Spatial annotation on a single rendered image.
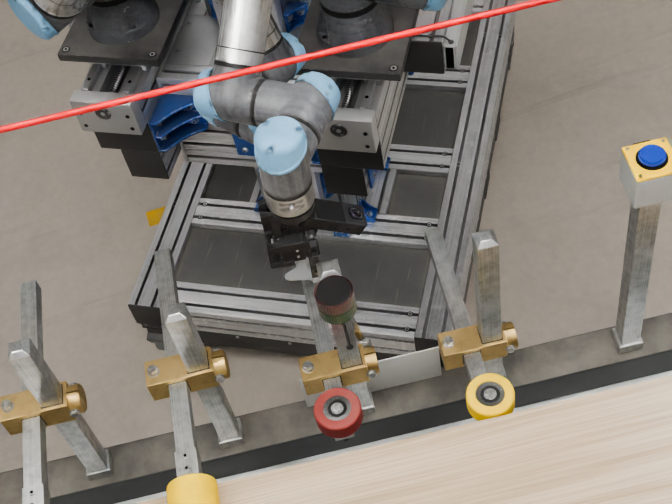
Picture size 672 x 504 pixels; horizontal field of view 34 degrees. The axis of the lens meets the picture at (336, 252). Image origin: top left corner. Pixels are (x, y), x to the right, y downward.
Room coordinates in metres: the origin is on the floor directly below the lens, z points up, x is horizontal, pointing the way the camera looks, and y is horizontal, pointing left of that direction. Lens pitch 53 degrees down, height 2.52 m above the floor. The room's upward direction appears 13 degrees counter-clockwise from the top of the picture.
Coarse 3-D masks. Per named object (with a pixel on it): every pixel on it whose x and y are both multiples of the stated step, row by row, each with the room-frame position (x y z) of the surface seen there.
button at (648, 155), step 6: (642, 150) 1.04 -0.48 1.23; (648, 150) 1.04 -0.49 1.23; (654, 150) 1.03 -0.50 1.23; (660, 150) 1.03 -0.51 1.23; (642, 156) 1.03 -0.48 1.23; (648, 156) 1.02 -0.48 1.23; (654, 156) 1.02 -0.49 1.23; (660, 156) 1.02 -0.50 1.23; (642, 162) 1.02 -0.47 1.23; (648, 162) 1.02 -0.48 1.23; (654, 162) 1.01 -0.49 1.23; (660, 162) 1.01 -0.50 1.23
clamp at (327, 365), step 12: (360, 348) 1.04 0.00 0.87; (372, 348) 1.03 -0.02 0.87; (300, 360) 1.04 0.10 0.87; (312, 360) 1.04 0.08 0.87; (324, 360) 1.03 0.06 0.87; (336, 360) 1.03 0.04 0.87; (372, 360) 1.01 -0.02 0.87; (312, 372) 1.01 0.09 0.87; (324, 372) 1.01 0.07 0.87; (336, 372) 1.00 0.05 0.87; (348, 372) 1.00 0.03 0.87; (360, 372) 1.00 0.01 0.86; (372, 372) 1.00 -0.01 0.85; (312, 384) 1.00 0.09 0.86; (348, 384) 1.00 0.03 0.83
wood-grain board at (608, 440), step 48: (432, 432) 0.83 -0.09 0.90; (480, 432) 0.81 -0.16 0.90; (528, 432) 0.79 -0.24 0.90; (576, 432) 0.78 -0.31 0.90; (624, 432) 0.76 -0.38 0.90; (240, 480) 0.83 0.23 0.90; (288, 480) 0.81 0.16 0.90; (336, 480) 0.79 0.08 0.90; (384, 480) 0.77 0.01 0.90; (432, 480) 0.75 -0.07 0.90; (480, 480) 0.73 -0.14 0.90; (528, 480) 0.71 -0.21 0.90; (576, 480) 0.70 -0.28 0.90; (624, 480) 0.68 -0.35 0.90
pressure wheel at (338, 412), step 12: (324, 396) 0.94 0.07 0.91; (336, 396) 0.94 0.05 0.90; (348, 396) 0.93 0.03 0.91; (324, 408) 0.92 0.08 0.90; (336, 408) 0.91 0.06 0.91; (348, 408) 0.91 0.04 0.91; (360, 408) 0.90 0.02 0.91; (324, 420) 0.89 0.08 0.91; (336, 420) 0.89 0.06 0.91; (348, 420) 0.88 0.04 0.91; (360, 420) 0.89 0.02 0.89; (324, 432) 0.89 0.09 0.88; (336, 432) 0.87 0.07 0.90; (348, 432) 0.87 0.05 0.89
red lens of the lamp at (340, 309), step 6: (330, 276) 1.01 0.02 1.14; (336, 276) 1.00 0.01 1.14; (342, 276) 1.00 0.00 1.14; (354, 294) 0.98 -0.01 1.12; (318, 300) 0.97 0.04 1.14; (348, 300) 0.95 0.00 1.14; (354, 300) 0.97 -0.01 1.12; (318, 306) 0.97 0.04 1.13; (324, 306) 0.95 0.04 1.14; (330, 306) 0.95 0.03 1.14; (336, 306) 0.95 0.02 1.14; (342, 306) 0.95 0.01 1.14; (348, 306) 0.95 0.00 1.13; (324, 312) 0.96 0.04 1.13; (330, 312) 0.95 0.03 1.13; (336, 312) 0.95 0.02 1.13; (342, 312) 0.95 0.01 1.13
